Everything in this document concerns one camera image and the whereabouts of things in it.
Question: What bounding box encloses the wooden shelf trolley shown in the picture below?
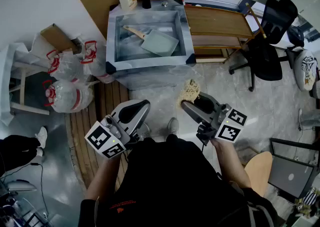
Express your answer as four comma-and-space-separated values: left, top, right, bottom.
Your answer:
184, 2, 267, 64

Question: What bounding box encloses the brown cardboard sheet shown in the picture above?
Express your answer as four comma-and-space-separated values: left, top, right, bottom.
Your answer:
76, 0, 172, 39

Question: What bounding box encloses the person's left grey shoe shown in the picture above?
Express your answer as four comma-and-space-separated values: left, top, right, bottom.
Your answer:
138, 122, 151, 142

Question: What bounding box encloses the person's right forearm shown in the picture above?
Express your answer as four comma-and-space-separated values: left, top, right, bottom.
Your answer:
209, 138, 252, 189

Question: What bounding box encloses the silver metal object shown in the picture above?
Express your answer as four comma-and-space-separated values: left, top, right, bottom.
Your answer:
6, 179, 38, 193

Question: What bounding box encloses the round wooden stool seat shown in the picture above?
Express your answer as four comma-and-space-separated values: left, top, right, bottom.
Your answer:
243, 151, 273, 198

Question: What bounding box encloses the grey laptop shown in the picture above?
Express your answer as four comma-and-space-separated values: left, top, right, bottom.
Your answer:
267, 156, 315, 199

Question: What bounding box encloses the wooden slatted floor board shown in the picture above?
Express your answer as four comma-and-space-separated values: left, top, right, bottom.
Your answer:
64, 79, 131, 192

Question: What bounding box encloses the black frame stand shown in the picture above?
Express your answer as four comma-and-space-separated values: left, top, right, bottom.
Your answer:
269, 137, 320, 172

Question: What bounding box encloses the stainless steel sink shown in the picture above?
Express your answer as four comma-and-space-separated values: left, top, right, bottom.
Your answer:
105, 0, 196, 74

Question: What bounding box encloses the brown cardboard box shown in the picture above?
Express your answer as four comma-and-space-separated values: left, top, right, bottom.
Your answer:
39, 23, 82, 54

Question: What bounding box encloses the black bag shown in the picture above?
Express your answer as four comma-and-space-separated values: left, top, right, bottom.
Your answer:
286, 25, 305, 47

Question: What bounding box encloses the white wooden stool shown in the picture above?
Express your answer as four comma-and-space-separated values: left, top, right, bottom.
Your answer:
8, 60, 51, 116

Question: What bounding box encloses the person's grey shoe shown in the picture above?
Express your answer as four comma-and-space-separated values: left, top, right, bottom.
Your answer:
166, 117, 180, 137
138, 122, 151, 142

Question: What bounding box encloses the tan fibre clump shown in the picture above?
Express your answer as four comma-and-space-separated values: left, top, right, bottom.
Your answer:
176, 78, 201, 109

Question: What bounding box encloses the white printed cushion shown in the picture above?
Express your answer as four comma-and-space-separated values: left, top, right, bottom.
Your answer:
293, 49, 318, 92

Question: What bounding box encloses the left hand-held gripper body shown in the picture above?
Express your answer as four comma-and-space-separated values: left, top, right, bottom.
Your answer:
84, 99, 152, 159

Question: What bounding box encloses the person's right grey shoe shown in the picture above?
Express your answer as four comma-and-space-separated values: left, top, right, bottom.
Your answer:
166, 117, 180, 137

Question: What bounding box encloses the black office chair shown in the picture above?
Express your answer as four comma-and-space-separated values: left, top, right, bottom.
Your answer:
228, 0, 300, 92

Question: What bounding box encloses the person's black shirt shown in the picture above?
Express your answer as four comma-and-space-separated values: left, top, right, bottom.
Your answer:
78, 134, 283, 227

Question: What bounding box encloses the person's left forearm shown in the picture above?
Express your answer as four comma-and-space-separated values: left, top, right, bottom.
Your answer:
84, 154, 126, 202

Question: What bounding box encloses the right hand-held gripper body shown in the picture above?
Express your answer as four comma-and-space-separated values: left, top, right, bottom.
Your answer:
180, 91, 248, 146

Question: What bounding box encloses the clear water jug red handle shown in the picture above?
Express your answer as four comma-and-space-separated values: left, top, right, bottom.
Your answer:
46, 49, 84, 82
80, 40, 116, 84
42, 79, 95, 114

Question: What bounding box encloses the grey shoulder strap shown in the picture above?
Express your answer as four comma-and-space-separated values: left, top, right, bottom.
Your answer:
247, 200, 276, 227

